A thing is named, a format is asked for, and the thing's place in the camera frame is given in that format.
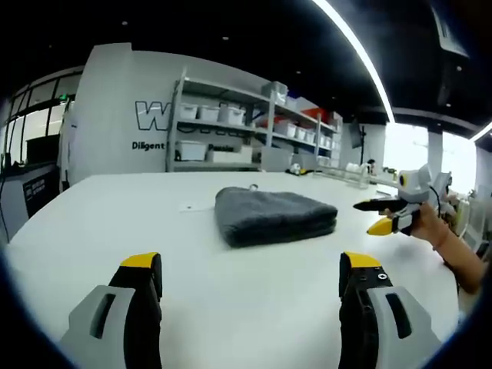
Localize dark grey towel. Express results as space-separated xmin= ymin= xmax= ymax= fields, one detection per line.
xmin=214 ymin=184 xmax=339 ymax=249

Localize person's right hand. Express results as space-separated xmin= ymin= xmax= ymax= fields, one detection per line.
xmin=411 ymin=202 xmax=450 ymax=249

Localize clear rack on table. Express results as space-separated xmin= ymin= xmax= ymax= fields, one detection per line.
xmin=311 ymin=164 xmax=373 ymax=190

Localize black monitor on stand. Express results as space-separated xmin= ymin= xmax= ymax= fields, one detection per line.
xmin=349 ymin=119 xmax=366 ymax=162

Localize small yellow white device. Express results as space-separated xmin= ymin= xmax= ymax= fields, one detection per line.
xmin=284 ymin=162 xmax=313 ymax=177

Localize grey metal shelving unit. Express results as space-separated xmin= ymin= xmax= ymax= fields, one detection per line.
xmin=166 ymin=68 xmax=344 ymax=174

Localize long ceiling light strip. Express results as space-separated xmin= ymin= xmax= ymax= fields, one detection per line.
xmin=311 ymin=0 xmax=394 ymax=122

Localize black cabinet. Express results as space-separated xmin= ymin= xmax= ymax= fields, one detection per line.
xmin=0 ymin=160 xmax=67 ymax=241

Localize group of white storage bins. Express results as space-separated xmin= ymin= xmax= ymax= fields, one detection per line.
xmin=175 ymin=80 xmax=343 ymax=170

